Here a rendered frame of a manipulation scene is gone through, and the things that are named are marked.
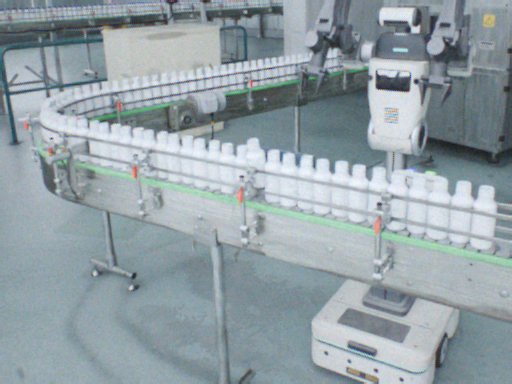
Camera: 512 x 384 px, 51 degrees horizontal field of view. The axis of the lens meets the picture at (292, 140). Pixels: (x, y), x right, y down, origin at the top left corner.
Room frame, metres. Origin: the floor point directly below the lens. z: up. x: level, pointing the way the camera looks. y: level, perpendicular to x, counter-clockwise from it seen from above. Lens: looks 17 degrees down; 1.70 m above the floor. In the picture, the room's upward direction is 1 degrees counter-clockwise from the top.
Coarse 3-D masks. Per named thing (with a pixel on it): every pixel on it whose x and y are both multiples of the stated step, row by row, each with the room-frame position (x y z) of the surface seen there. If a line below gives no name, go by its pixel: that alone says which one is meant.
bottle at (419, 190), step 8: (416, 176) 1.40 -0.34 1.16; (424, 176) 1.40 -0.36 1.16; (416, 184) 1.38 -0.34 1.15; (424, 184) 1.37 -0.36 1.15; (408, 192) 1.39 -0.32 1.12; (416, 192) 1.37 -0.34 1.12; (424, 192) 1.37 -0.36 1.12; (408, 208) 1.39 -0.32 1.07; (416, 208) 1.36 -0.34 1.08; (424, 208) 1.36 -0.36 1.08; (408, 216) 1.38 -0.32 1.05; (416, 216) 1.36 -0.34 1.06; (424, 216) 1.36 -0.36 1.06; (408, 224) 1.38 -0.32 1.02; (416, 232) 1.36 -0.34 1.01; (424, 232) 1.37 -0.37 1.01
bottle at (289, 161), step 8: (288, 160) 1.57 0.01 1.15; (280, 168) 1.59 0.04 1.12; (288, 168) 1.57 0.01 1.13; (296, 168) 1.58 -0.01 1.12; (280, 184) 1.58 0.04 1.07; (288, 184) 1.56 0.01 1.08; (296, 184) 1.57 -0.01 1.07; (280, 192) 1.58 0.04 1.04; (288, 192) 1.56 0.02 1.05; (296, 192) 1.57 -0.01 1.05; (280, 200) 1.58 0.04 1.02; (288, 200) 1.56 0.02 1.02
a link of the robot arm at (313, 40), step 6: (312, 30) 1.99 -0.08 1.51; (336, 30) 2.05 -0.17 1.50; (306, 36) 1.99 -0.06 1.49; (312, 36) 1.98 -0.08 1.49; (318, 36) 1.98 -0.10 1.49; (324, 36) 2.03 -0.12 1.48; (330, 36) 2.04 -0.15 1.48; (336, 36) 2.06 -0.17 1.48; (306, 42) 1.98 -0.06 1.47; (312, 42) 1.97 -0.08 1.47; (318, 42) 1.97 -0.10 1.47; (312, 48) 1.98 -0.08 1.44; (318, 48) 1.99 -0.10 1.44
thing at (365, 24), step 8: (352, 0) 8.21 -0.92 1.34; (360, 0) 8.33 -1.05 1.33; (368, 0) 8.46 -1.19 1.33; (376, 0) 8.59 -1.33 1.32; (352, 8) 8.22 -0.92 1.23; (360, 8) 8.34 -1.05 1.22; (368, 8) 8.46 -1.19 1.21; (376, 8) 8.59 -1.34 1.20; (352, 16) 8.22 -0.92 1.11; (360, 16) 8.34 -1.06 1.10; (368, 16) 8.47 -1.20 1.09; (352, 24) 8.22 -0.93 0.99; (360, 24) 8.34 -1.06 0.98; (368, 24) 8.47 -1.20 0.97; (376, 24) 8.60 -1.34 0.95; (360, 32) 8.35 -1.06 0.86; (368, 32) 8.48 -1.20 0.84; (376, 32) 8.60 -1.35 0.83; (368, 40) 8.48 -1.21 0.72; (376, 40) 8.61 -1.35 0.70
